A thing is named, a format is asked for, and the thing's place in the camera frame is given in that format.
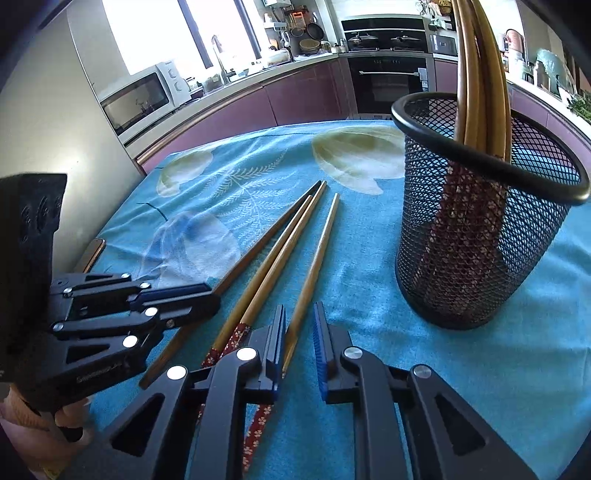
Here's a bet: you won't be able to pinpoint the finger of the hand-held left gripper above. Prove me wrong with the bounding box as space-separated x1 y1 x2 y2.
50 272 214 311
53 292 221 350

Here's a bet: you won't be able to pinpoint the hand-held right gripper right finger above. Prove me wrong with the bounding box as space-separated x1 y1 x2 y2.
313 302 539 480

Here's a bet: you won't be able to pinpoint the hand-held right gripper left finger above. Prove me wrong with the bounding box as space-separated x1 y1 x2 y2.
62 305 287 480

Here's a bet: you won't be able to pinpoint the black mesh utensil cup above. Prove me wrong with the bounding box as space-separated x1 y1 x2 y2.
390 92 591 330

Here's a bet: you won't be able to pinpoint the person's left hand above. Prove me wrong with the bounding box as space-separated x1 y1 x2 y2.
0 383 94 437

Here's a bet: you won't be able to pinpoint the blue floral tablecloth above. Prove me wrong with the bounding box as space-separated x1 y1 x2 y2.
88 121 591 480

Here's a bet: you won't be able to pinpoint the white microwave oven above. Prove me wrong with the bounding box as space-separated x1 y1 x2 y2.
99 62 192 147

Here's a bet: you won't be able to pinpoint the white kitchen countertop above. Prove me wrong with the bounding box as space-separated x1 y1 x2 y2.
117 51 591 158

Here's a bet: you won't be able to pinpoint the purple base cabinets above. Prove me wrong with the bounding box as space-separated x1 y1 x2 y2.
136 58 591 176

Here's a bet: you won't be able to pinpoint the kitchen window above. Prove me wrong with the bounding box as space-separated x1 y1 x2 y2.
102 0 259 77

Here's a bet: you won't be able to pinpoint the steel sink faucet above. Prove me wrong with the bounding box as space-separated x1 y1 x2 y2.
211 34 237 84

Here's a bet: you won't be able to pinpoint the black built-in oven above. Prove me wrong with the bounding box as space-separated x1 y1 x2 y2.
347 56 434 116

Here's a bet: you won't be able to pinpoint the black stove hob unit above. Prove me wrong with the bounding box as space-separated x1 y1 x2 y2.
341 16 428 55

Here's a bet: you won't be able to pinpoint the bunch of green vegetables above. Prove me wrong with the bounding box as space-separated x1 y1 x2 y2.
569 95 591 121

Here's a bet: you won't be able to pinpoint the teal plastic-covered appliance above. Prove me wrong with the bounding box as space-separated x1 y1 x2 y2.
536 48 577 95

